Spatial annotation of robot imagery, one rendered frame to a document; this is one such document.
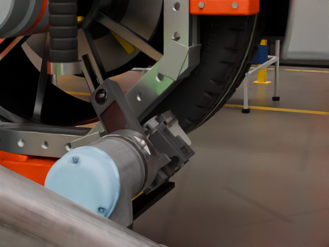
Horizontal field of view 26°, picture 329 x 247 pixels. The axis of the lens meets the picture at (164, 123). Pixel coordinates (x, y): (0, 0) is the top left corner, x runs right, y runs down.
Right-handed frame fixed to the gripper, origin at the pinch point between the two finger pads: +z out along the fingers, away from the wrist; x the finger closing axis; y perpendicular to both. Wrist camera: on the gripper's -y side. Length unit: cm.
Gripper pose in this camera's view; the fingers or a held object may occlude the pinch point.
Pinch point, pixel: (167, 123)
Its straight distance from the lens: 117.1
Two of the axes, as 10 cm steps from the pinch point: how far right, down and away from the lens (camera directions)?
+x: 6.7, -6.5, -3.7
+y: 6.7, 7.4, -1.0
